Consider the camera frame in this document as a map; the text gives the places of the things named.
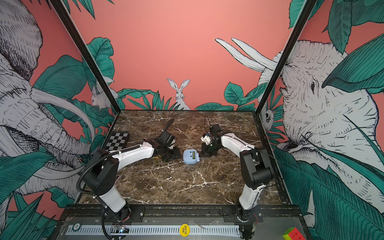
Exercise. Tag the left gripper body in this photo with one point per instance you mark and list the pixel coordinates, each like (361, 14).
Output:
(171, 154)

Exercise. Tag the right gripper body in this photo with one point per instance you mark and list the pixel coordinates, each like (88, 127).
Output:
(210, 150)

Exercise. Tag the blue alarm clock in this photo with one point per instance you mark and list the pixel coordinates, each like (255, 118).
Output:
(187, 157)

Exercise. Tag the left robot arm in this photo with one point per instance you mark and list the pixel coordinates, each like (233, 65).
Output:
(98, 178)

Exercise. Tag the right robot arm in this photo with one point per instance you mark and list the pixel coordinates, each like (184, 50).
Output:
(256, 167)

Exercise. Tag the checkerboard calibration card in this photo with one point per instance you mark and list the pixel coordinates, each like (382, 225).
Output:
(117, 141)

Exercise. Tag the yellow big blind chip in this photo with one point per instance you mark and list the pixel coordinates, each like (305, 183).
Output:
(185, 230)

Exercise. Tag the small circuit board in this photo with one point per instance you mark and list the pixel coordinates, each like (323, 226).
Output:
(121, 230)

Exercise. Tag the colourful puzzle cube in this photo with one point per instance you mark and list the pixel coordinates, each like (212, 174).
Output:
(293, 234)

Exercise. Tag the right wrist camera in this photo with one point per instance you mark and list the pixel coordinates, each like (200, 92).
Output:
(211, 133)

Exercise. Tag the white slotted cable duct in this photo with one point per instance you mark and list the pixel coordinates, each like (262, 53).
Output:
(146, 230)

